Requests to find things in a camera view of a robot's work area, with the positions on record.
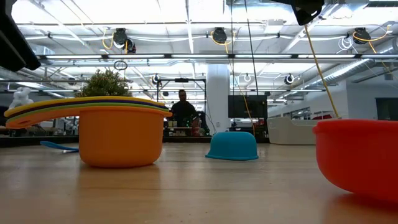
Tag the yellow measuring cup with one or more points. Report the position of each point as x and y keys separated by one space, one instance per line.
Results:
x=93 y=98

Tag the navy measuring cup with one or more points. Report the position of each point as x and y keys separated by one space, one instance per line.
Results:
x=93 y=101

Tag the green measuring cup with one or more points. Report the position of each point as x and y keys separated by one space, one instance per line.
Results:
x=93 y=105

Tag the small blue measuring cup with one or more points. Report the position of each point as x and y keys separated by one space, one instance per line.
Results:
x=57 y=146

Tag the orange measuring cup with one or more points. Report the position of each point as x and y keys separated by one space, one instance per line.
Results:
x=119 y=140

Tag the red measuring cup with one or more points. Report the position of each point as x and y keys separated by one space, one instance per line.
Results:
x=357 y=155

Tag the teal measuring cup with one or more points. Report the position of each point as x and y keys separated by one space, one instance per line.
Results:
x=231 y=146

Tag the white plastic basket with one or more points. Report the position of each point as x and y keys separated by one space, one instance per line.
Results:
x=292 y=132

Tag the white robot figure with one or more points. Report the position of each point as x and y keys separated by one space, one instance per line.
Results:
x=20 y=98

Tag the small black ceiling reel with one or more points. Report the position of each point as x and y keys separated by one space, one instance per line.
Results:
x=289 y=79
x=155 y=78

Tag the potted green plant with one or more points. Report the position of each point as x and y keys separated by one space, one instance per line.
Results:
x=104 y=85

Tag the black monitor screen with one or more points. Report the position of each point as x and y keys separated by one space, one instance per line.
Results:
x=247 y=105

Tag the long ceiling light bar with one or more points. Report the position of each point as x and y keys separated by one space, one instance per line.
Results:
x=199 y=56

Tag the white building column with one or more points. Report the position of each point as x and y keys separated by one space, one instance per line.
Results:
x=217 y=93

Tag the person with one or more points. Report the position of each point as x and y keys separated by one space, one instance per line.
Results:
x=183 y=112

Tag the black aluminium frame rail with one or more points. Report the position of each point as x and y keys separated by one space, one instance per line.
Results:
x=18 y=141

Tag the black metal frame station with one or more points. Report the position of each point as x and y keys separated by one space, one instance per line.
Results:
x=182 y=80

